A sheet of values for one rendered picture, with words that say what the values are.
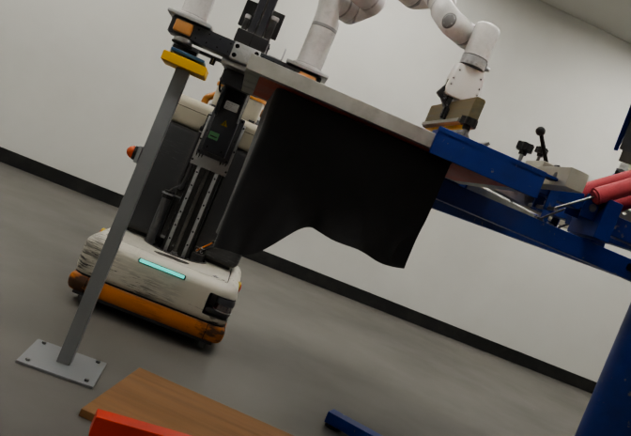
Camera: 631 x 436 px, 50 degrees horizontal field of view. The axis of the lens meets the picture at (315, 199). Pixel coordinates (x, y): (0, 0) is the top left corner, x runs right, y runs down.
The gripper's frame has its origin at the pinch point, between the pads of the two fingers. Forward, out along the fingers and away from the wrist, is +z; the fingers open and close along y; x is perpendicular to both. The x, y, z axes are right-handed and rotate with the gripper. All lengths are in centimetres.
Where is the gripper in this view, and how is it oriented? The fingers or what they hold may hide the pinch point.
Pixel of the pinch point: (450, 116)
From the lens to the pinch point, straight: 202.5
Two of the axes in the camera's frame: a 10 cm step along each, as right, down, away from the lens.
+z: -3.9, 9.2, 0.2
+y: -9.1, -3.8, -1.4
